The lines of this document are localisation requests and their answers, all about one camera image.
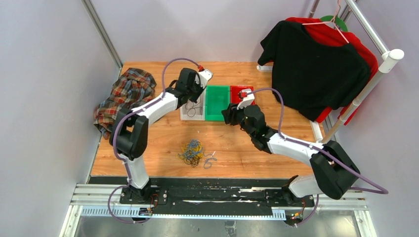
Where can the white plastic bin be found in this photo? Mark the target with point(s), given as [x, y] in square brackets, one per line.
[194, 111]

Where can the green plastic bin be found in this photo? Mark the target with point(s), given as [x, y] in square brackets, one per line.
[217, 100]

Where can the pink clothes hanger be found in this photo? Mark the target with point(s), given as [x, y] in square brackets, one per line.
[332, 21]

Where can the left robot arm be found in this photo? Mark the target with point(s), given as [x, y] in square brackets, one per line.
[129, 137]

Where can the red t-shirt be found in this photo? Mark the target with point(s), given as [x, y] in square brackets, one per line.
[327, 36]

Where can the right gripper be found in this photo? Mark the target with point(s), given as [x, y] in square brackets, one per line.
[230, 113]

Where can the green clothes hanger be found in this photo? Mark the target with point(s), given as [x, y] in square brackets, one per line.
[339, 22]

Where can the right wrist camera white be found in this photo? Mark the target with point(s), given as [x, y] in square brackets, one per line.
[247, 98]

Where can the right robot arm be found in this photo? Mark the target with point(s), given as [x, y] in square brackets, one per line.
[333, 170]

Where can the red plastic bin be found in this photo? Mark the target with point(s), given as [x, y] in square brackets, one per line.
[234, 93]

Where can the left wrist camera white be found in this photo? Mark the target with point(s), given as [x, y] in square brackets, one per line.
[203, 77]

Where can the plaid flannel shirt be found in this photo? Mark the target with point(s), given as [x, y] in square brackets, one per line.
[135, 87]

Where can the black t-shirt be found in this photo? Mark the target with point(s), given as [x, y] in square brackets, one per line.
[308, 74]

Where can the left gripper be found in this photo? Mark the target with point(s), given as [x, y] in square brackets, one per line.
[198, 84]

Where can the white clothes rack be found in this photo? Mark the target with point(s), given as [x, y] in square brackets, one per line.
[390, 59]

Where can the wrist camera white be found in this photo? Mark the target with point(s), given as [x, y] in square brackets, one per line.
[247, 98]
[203, 77]

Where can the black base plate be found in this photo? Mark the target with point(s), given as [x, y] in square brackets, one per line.
[216, 196]

